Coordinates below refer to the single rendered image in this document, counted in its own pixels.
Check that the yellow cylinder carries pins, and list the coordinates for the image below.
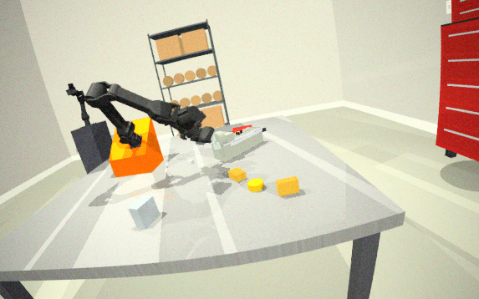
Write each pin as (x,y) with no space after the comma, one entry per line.
(255,185)

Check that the red flat block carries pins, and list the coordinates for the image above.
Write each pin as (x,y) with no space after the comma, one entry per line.
(240,128)

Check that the yellow cube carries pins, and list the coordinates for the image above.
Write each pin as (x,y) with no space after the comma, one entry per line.
(237,174)
(287,186)

